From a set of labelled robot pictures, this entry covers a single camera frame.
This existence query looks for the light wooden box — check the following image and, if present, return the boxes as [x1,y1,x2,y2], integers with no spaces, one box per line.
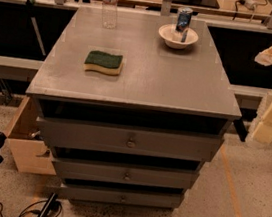
[5,96,55,176]

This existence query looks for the white paper bowl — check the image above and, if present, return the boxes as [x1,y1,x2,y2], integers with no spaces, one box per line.
[158,24,199,50]

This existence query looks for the black floor cable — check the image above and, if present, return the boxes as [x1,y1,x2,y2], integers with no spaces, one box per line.
[0,189,65,217]

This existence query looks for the middle grey drawer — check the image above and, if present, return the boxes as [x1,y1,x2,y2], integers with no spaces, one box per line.
[52,158,198,189]

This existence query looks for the redbull can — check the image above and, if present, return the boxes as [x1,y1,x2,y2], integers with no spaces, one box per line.
[173,7,193,42]

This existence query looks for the green yellow sponge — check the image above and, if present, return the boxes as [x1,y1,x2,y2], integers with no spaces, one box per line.
[83,50,123,76]

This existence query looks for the grey drawer cabinet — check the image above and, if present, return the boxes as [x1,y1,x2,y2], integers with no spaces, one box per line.
[11,0,255,217]

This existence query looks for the clear plastic water bottle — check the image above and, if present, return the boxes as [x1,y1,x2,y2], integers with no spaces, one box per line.
[102,0,118,29]

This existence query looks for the grey drawer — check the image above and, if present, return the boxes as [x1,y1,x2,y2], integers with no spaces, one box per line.
[37,117,223,162]
[59,185,184,209]
[52,158,198,189]

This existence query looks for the bottom grey drawer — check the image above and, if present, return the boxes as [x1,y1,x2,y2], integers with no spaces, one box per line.
[59,185,184,209]

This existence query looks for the top grey drawer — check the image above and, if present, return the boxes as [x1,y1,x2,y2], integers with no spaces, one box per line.
[37,117,223,162]

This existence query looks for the black power strip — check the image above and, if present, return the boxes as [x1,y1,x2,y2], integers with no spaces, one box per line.
[38,193,58,217]

